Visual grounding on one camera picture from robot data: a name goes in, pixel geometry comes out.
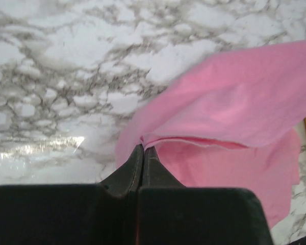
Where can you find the pink t-shirt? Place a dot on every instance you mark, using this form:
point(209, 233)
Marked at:
point(229, 122)

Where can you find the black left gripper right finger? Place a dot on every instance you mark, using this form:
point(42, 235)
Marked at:
point(170, 213)

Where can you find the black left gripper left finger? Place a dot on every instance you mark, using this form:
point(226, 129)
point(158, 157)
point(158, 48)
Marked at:
point(99, 213)

